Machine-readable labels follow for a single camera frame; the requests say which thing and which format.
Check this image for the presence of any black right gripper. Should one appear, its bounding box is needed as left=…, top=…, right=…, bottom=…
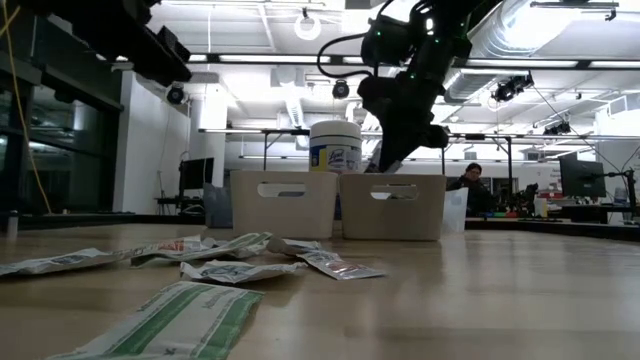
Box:
left=356, top=74, right=450, bottom=174

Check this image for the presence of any grey plastic bin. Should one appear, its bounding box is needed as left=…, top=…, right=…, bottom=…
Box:
left=339, top=172, right=448, bottom=242

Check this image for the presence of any disinfectant wipes canister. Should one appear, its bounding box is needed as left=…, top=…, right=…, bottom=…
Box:
left=308, top=119, right=363, bottom=175

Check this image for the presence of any clear plastic container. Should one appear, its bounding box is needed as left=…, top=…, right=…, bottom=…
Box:
left=442, top=187, right=471, bottom=234

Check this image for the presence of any person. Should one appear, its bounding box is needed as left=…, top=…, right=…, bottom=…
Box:
left=447, top=162, right=494, bottom=217

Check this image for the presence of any black overhead rig beam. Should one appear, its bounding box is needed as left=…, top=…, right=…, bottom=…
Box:
left=187, top=49, right=640, bottom=71

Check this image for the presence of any black monitor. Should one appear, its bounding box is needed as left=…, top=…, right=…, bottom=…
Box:
left=178, top=156, right=216, bottom=192
left=558, top=158, right=608, bottom=199

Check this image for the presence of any white plastic bin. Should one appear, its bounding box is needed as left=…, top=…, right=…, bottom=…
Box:
left=229, top=170, right=339, bottom=240

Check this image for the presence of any dark background desk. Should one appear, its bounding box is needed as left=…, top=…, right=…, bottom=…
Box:
left=153, top=195, right=207, bottom=217

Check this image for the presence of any red label wipe packet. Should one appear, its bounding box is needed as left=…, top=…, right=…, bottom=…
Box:
left=149, top=235, right=204, bottom=254

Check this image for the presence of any dark background workbench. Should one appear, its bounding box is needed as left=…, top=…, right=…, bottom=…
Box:
left=559, top=203, right=640, bottom=225

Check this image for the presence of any small grey cylinder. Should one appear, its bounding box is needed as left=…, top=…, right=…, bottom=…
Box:
left=5, top=209, right=20, bottom=240

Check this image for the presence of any black background rig frame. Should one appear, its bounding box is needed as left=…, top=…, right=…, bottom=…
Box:
left=199, top=127, right=640, bottom=179

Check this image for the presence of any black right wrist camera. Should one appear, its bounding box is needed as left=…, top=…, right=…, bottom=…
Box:
left=360, top=15, right=417, bottom=67

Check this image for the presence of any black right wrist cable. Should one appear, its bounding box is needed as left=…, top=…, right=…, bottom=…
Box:
left=316, top=31, right=384, bottom=81

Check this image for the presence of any white ring lamp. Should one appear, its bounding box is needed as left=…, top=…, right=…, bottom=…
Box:
left=293, top=10, right=323, bottom=42

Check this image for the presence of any black ceiling camera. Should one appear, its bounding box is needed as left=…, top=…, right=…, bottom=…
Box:
left=543, top=121, right=573, bottom=137
left=491, top=73, right=535, bottom=104

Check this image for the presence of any yellow power cable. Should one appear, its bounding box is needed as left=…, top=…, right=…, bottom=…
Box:
left=0, top=0, right=54, bottom=215

